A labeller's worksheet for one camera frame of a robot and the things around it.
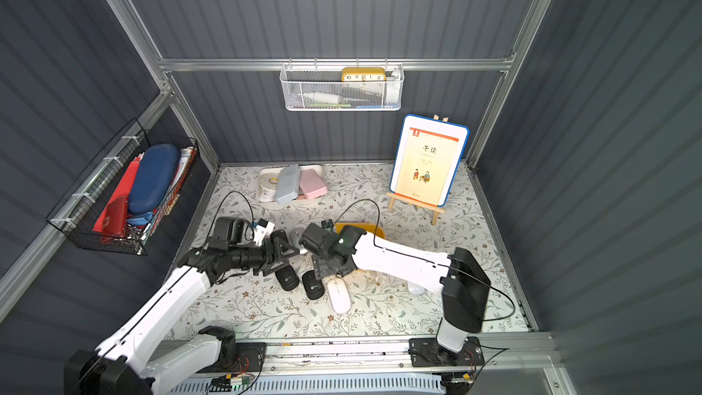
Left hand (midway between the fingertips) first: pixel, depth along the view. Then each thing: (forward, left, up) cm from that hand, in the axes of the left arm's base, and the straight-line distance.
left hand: (293, 259), depth 75 cm
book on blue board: (+31, -42, +9) cm, 53 cm away
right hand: (+1, -11, -3) cm, 12 cm away
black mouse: (0, +4, -13) cm, 14 cm away
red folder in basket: (+3, +41, +16) cm, 44 cm away
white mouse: (-6, -12, -14) cm, 19 cm away
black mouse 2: (-3, -4, -14) cm, 15 cm away
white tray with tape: (+41, +19, -13) cm, 47 cm away
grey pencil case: (+34, +9, -9) cm, 37 cm away
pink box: (+35, 0, -9) cm, 36 cm away
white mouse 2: (-2, -37, -18) cm, 41 cm away
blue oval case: (+16, +37, +17) cm, 43 cm away
